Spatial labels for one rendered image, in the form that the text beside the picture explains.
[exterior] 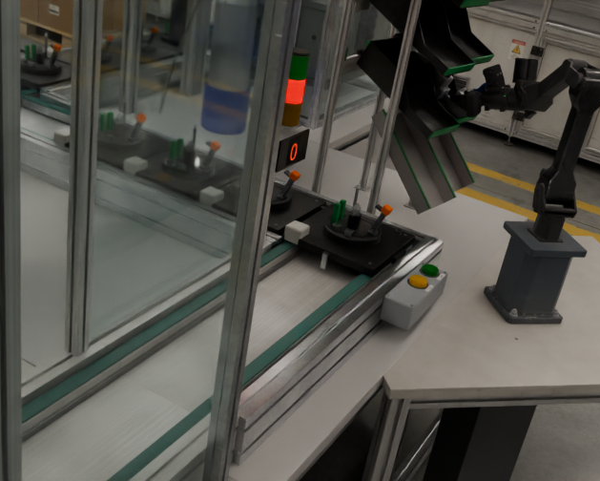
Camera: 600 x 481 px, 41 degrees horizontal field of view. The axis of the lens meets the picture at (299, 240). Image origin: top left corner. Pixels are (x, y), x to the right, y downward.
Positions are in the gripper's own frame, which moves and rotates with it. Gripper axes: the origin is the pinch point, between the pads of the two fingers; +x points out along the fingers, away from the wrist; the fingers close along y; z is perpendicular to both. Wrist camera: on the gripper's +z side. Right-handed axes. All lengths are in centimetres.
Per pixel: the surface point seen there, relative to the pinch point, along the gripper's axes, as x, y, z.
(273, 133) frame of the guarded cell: -29, 123, 24
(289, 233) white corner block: 19, 57, -21
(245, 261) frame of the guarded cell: -25, 125, 8
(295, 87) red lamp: 9, 64, 15
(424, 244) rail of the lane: -3.4, 32.7, -29.4
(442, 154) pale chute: 8.5, -2.5, -17.3
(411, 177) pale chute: 4.9, 23.0, -15.8
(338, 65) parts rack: 23.4, 25.2, 12.3
